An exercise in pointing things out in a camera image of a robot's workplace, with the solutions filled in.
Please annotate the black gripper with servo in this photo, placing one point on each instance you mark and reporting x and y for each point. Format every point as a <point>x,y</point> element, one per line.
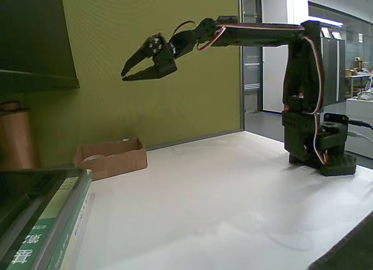
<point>162,66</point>

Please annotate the red roll of tape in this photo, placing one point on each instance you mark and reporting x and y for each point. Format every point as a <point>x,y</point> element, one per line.
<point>92,157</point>

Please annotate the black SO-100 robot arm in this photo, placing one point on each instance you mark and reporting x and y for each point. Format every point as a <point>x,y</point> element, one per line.
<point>262,35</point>

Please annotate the shallow cardboard box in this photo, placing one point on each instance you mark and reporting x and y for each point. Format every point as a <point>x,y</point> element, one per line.
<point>122,165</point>

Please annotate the olive green partition panel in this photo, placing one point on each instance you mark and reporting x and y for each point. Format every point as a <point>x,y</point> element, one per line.
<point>131,106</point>

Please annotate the grey framed glass door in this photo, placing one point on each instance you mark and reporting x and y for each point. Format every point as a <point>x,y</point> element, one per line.
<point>250,77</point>

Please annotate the dark green shelf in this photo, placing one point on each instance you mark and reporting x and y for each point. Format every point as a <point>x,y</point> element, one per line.
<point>29,33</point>

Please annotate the copper brown cylinder bottle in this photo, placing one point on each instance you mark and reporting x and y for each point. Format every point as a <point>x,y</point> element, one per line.
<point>17,136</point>

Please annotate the green cover Chinese title book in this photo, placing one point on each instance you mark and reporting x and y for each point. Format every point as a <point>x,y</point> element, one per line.
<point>43,220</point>

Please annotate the black storage cabinet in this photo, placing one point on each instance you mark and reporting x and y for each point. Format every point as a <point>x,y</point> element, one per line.
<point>333,71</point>

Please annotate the white ceiling light strip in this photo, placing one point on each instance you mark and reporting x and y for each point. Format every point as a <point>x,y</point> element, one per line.
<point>332,23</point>

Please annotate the green white spine book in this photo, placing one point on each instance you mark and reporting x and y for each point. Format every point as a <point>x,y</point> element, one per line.
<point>61,252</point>

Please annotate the distant cluttered white desk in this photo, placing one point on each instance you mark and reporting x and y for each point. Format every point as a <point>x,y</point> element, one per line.
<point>358,77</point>

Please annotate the white notice sheet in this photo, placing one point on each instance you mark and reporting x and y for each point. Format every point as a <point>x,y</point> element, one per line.
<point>360,38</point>

